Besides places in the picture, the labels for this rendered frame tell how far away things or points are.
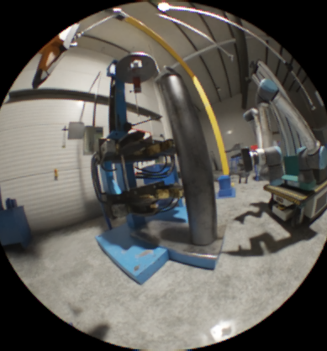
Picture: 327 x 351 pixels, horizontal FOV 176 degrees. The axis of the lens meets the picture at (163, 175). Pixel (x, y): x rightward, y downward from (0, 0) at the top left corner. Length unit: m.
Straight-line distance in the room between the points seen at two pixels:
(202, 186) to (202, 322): 0.77
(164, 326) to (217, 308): 0.27
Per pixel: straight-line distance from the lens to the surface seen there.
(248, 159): 0.65
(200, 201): 0.63
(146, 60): 1.66
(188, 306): 0.72
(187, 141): 0.62
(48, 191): 2.67
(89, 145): 1.58
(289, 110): 0.88
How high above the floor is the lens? 0.69
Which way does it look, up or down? 1 degrees down
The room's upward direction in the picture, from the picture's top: 11 degrees counter-clockwise
